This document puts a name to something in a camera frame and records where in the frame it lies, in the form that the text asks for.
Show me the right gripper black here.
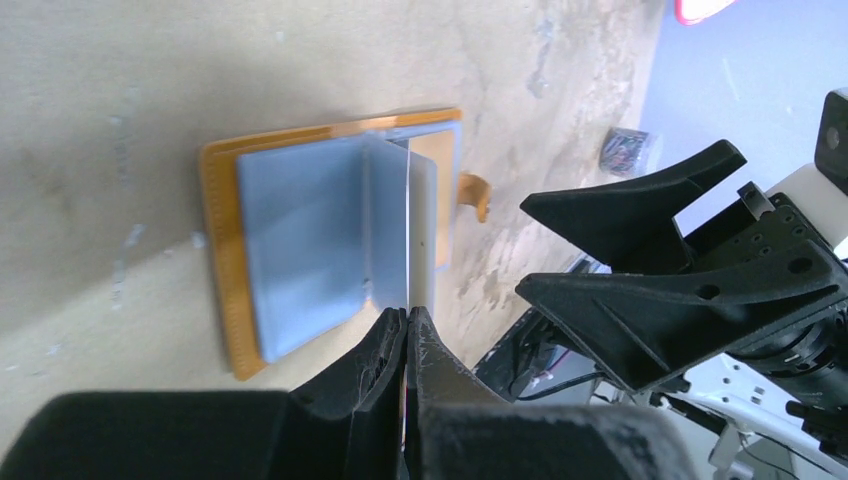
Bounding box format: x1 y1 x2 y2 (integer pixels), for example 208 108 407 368
515 140 847 398

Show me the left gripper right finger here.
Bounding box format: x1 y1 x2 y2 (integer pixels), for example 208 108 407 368
405 307 508 479

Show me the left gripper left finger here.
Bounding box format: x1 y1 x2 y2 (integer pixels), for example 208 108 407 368
288 308 406 479

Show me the orange leather card holder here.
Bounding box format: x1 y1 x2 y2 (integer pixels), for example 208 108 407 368
199 108 467 381

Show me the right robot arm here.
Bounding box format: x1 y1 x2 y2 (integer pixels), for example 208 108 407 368
517 140 847 479

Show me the jar of paper clips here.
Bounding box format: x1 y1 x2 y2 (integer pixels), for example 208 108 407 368
598 127 661 179

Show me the pink framed whiteboard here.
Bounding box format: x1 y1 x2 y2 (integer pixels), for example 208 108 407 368
674 0 735 26

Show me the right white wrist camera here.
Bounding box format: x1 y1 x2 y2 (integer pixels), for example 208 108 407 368
765 87 848 260

